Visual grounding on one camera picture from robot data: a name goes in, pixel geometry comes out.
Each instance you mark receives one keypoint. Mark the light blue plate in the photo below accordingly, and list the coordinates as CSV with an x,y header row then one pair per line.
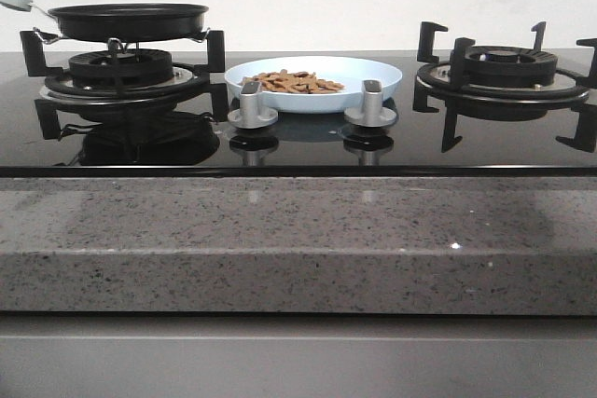
x,y
350,72

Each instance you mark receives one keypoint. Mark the silver stove knob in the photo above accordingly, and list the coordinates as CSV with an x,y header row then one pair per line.
x,y
371,113
252,112

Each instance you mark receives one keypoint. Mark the grey cabinet drawer front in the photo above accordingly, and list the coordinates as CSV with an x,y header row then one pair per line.
x,y
295,356

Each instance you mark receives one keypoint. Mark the left black pan support grate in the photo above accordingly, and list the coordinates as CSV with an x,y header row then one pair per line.
x,y
35,60

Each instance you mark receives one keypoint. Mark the black burner head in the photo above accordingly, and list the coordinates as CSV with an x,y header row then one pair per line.
x,y
509,67
139,68

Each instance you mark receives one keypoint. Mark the black frying pan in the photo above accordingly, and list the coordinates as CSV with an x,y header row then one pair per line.
x,y
129,23

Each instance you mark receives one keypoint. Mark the left silver stove knob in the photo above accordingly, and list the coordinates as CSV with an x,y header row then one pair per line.
x,y
252,112

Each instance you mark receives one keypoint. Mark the left black burner head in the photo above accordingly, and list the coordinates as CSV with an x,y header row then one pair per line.
x,y
139,68

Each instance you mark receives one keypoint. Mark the black glass gas cooktop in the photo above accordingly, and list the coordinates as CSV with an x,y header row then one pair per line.
x,y
431,137

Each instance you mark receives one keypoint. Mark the right silver stove knob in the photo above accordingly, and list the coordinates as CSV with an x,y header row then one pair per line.
x,y
371,113

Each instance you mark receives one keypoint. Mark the right black burner head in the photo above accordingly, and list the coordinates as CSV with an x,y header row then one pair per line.
x,y
509,67

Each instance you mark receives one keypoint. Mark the brown meat slices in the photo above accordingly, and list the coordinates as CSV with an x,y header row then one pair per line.
x,y
295,83

